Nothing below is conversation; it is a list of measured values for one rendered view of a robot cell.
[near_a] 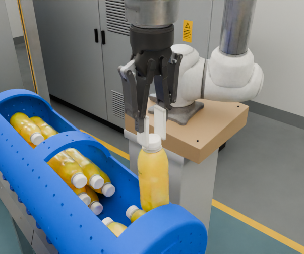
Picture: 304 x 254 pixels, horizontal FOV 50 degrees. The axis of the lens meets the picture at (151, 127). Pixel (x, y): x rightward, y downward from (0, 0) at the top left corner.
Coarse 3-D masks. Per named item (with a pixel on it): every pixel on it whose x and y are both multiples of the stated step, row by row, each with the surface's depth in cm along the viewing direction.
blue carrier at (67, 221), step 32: (0, 96) 117; (32, 96) 122; (0, 128) 105; (64, 128) 126; (0, 160) 101; (32, 160) 89; (96, 160) 112; (32, 192) 85; (64, 192) 78; (96, 192) 109; (128, 192) 100; (64, 224) 74; (96, 224) 69; (128, 224) 98; (160, 224) 65; (192, 224) 70
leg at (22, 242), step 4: (12, 220) 158; (16, 224) 158; (16, 228) 159; (16, 232) 161; (20, 232) 162; (16, 236) 167; (20, 236) 163; (24, 236) 164; (20, 240) 164; (24, 240) 166; (20, 244) 165; (24, 244) 167; (28, 244) 168; (20, 248) 170; (24, 248) 168; (28, 248) 169; (24, 252) 169; (28, 252) 170; (32, 252) 172
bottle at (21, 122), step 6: (18, 114) 118; (24, 114) 119; (12, 120) 117; (18, 120) 115; (24, 120) 114; (30, 120) 115; (18, 126) 114; (24, 126) 112; (30, 126) 111; (36, 126) 113; (18, 132) 114; (24, 132) 111; (30, 132) 110; (36, 132) 111; (24, 138) 111; (30, 138) 110
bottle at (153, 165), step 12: (144, 156) 66; (156, 156) 66; (144, 168) 67; (156, 168) 66; (168, 168) 70; (144, 180) 68; (156, 180) 68; (168, 180) 71; (144, 192) 70; (156, 192) 69; (168, 192) 72; (144, 204) 72; (156, 204) 71
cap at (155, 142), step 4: (152, 136) 67; (156, 136) 67; (152, 140) 66; (156, 140) 65; (160, 140) 66; (152, 144) 65; (156, 144) 65; (160, 144) 66; (144, 148) 66; (148, 148) 65; (152, 148) 65; (156, 148) 66
